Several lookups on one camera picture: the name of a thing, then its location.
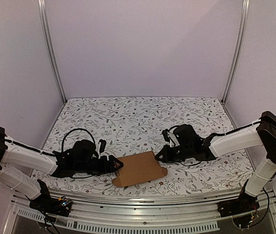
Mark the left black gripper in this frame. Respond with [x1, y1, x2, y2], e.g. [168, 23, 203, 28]
[75, 155, 123, 176]

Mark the brown cardboard box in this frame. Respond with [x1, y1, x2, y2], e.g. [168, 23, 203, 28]
[112, 151, 168, 187]

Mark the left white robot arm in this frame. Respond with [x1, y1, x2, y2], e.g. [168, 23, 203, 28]
[0, 127, 123, 212]

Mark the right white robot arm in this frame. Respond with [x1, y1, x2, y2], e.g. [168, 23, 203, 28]
[155, 111, 276, 213]

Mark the floral patterned table mat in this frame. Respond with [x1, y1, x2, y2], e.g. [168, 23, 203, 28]
[32, 97, 253, 197]

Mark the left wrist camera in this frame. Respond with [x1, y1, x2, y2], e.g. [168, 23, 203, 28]
[98, 139, 106, 156]

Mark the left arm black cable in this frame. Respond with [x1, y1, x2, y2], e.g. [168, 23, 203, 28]
[61, 128, 97, 156]

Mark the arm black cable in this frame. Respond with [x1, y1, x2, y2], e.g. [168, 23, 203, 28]
[167, 117, 268, 137]
[61, 128, 97, 156]

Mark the aluminium front rail frame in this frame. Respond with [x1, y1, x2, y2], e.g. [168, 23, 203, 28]
[3, 189, 276, 234]

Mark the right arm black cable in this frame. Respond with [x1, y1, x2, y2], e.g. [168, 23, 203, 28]
[167, 117, 268, 137]

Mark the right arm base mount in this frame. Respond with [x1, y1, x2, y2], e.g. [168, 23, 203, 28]
[217, 180, 270, 230]

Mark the right aluminium corner post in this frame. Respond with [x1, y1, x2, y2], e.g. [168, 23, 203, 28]
[221, 0, 250, 105]

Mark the aluminium corner post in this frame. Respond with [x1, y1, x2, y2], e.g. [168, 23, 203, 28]
[221, 0, 250, 105]
[38, 0, 67, 104]

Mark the left aluminium corner post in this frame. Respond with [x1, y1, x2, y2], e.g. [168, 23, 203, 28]
[38, 0, 67, 104]

